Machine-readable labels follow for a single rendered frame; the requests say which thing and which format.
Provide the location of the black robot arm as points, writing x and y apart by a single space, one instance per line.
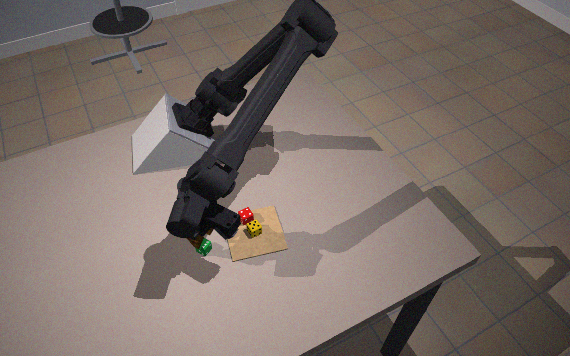
304 30

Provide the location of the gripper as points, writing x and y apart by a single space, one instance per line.
198 237

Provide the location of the green dice with white pips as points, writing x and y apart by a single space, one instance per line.
205 247

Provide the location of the yellow dice with black pips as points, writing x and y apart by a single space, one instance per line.
254 228

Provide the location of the tan mat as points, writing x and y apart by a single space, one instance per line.
243 246

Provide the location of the red dice with white pips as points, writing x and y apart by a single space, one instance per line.
246 215

